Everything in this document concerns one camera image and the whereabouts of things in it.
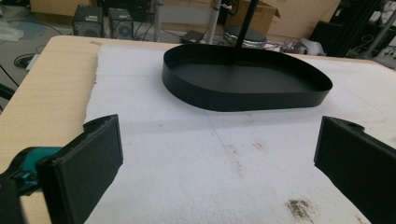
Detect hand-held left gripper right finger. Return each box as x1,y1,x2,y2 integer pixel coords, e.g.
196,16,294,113
313,116,396,224

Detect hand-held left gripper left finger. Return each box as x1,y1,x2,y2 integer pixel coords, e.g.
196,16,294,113
35,114,124,224

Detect crumpled white paper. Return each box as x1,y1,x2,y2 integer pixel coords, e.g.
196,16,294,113
292,37,326,56

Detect black metal rack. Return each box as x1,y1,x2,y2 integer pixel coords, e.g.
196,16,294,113
308,0,396,58

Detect white foam mat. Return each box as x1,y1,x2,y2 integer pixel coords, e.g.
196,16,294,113
83,43,396,224

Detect black oval tray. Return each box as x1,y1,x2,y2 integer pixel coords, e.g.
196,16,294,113
162,43,333,112

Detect black speaker box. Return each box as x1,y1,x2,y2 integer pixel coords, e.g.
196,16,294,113
72,5,105,38
107,7,134,40

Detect clear plastic bag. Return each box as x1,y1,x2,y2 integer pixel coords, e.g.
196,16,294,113
0,21,25,43

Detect small black flat box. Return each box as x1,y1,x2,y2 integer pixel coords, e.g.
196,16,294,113
180,30,205,44

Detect black stand pole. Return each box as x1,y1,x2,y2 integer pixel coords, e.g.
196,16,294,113
234,0,260,49

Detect brown cardboard box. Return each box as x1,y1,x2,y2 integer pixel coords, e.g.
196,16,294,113
225,0,281,35

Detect white metal pole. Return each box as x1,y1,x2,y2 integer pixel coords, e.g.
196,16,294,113
205,0,222,45

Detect coiled black cable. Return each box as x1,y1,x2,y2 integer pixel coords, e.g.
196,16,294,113
13,52,37,69

